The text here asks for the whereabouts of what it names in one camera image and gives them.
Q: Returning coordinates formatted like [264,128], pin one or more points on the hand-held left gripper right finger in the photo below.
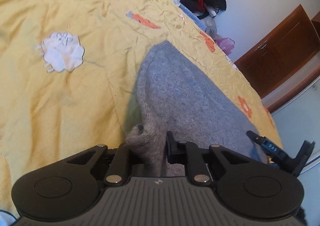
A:
[171,150]

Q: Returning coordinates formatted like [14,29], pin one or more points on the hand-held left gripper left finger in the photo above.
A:
[117,163]

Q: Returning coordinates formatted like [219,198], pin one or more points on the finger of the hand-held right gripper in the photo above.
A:
[303,155]
[271,148]

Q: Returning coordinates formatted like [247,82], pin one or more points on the grey knit sweater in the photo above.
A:
[180,90]

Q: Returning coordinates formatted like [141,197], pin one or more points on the yellow flower print blanket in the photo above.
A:
[62,103]

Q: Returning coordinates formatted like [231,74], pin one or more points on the wooden door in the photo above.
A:
[282,63]

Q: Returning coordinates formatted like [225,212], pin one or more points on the pink cloth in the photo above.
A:
[226,44]

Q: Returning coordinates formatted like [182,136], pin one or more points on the light grey cloth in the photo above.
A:
[210,28]

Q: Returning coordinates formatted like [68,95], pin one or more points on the wooden cabinet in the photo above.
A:
[316,22]

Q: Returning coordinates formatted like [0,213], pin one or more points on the light blue towel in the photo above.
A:
[191,13]

